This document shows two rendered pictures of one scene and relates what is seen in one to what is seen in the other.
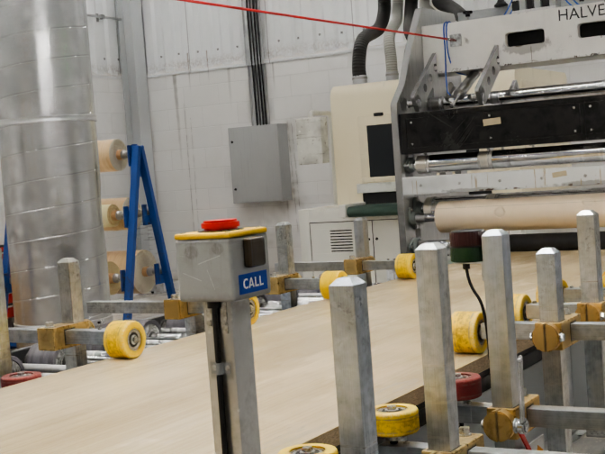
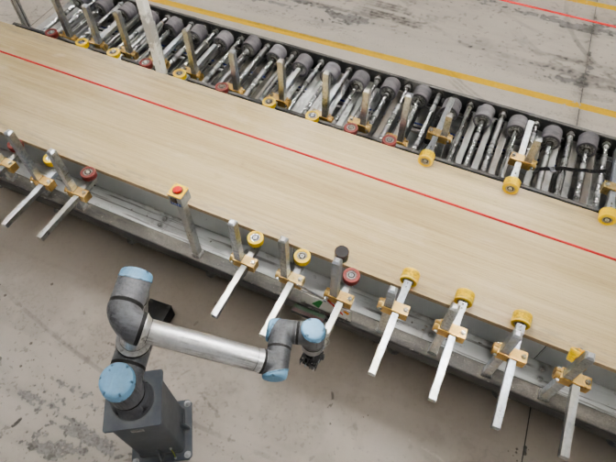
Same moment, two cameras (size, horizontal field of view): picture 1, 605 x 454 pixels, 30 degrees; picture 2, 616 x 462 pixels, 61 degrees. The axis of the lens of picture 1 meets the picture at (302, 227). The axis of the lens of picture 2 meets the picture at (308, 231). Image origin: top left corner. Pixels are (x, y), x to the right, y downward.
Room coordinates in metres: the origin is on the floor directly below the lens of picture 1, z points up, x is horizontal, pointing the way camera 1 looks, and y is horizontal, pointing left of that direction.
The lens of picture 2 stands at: (1.57, -1.41, 2.99)
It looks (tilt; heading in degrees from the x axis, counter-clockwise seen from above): 55 degrees down; 83
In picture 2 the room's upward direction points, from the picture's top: straight up
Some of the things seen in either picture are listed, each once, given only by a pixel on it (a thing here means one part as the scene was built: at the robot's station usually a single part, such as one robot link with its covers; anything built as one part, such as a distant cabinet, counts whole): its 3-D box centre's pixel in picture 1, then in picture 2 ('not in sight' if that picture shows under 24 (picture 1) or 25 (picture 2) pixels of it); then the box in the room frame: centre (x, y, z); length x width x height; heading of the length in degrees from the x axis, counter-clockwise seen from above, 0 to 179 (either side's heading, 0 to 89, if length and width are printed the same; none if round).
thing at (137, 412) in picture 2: not in sight; (130, 396); (0.86, -0.60, 0.65); 0.19 x 0.19 x 0.10
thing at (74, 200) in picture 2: not in sight; (68, 207); (0.51, 0.36, 0.83); 0.44 x 0.03 x 0.04; 59
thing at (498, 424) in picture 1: (510, 417); (338, 296); (1.83, -0.32, 0.85); 0.14 x 0.06 x 0.05; 149
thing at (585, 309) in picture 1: (596, 312); (449, 330); (2.26, -0.58, 0.95); 0.14 x 0.06 x 0.05; 149
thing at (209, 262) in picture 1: (223, 267); (179, 195); (1.16, 0.08, 1.18); 0.07 x 0.07 x 0.08; 59
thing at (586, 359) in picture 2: not in sight; (565, 378); (2.67, -0.83, 0.94); 0.04 x 0.04 x 0.48; 59
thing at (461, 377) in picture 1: (458, 406); (350, 280); (1.90, -0.24, 0.85); 0.08 x 0.08 x 0.11
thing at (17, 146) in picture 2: not in sight; (28, 164); (0.32, 0.60, 0.94); 0.04 x 0.04 x 0.48; 59
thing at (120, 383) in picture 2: not in sight; (122, 384); (0.86, -0.60, 0.79); 0.17 x 0.15 x 0.18; 77
